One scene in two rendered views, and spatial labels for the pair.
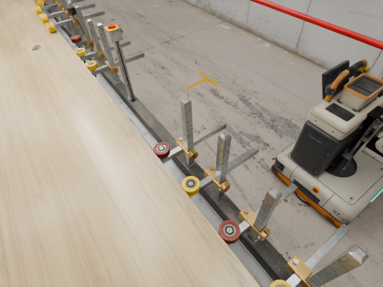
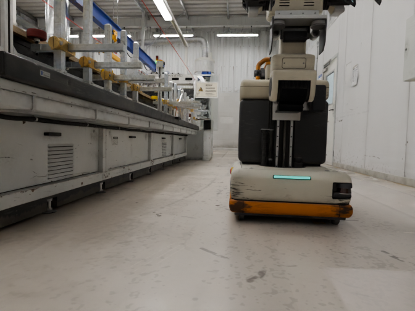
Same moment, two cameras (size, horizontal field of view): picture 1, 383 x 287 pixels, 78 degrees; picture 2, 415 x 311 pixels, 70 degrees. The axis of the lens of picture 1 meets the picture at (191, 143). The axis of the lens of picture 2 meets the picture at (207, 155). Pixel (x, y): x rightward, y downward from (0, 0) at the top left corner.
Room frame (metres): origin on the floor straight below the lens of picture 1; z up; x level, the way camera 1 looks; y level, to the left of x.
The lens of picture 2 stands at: (-0.68, -1.89, 0.43)
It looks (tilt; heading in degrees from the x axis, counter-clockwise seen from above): 3 degrees down; 38
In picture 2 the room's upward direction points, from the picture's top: 2 degrees clockwise
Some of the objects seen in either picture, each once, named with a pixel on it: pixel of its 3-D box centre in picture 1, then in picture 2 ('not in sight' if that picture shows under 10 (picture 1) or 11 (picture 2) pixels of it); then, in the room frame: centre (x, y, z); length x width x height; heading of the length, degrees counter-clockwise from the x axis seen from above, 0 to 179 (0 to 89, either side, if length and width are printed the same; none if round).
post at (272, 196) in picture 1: (261, 221); (107, 64); (0.37, -0.26, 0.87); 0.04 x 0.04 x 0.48; 33
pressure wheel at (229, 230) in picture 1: (228, 234); not in sight; (0.33, -0.12, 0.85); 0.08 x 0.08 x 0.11
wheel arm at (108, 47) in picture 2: not in sight; (78, 48); (0.01, -0.56, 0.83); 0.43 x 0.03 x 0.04; 123
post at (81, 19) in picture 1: (87, 36); (175, 102); (2.04, 0.83, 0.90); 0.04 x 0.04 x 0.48; 33
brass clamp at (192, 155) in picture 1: (186, 148); (136, 88); (0.80, 0.03, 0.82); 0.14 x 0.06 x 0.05; 33
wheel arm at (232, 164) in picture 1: (224, 170); (134, 81); (0.64, -0.15, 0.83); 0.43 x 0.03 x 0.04; 123
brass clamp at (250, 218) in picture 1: (254, 224); (109, 76); (0.38, -0.25, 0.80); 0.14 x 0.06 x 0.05; 33
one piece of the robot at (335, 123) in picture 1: (343, 127); (281, 116); (1.11, -1.06, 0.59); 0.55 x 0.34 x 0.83; 123
